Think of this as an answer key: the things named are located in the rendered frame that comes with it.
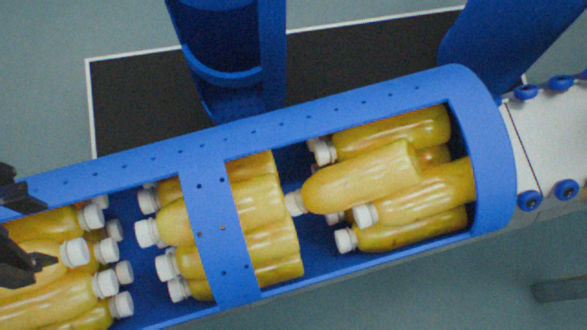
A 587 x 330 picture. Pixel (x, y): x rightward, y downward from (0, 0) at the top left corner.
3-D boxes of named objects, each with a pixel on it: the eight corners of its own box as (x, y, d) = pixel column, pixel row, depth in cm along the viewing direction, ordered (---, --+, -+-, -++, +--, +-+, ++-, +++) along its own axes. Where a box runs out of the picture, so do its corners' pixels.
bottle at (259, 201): (285, 215, 92) (160, 251, 90) (272, 170, 91) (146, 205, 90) (289, 221, 84) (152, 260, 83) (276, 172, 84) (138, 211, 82)
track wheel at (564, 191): (582, 181, 108) (576, 174, 109) (559, 187, 107) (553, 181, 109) (579, 199, 111) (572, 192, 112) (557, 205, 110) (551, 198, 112)
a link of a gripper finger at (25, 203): (-1, 205, 66) (-2, 199, 67) (25, 215, 73) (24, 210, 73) (26, 198, 67) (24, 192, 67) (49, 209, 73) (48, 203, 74)
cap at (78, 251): (71, 267, 83) (83, 263, 83) (64, 240, 84) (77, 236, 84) (80, 266, 87) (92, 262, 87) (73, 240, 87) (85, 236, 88)
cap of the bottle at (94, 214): (83, 200, 91) (94, 197, 91) (93, 214, 94) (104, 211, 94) (84, 221, 88) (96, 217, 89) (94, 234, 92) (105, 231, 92)
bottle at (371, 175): (403, 148, 83) (282, 193, 91) (424, 191, 85) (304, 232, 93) (406, 129, 90) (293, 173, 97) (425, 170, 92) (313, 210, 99)
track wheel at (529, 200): (545, 192, 107) (538, 185, 109) (522, 198, 107) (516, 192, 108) (542, 209, 110) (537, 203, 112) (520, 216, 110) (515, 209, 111)
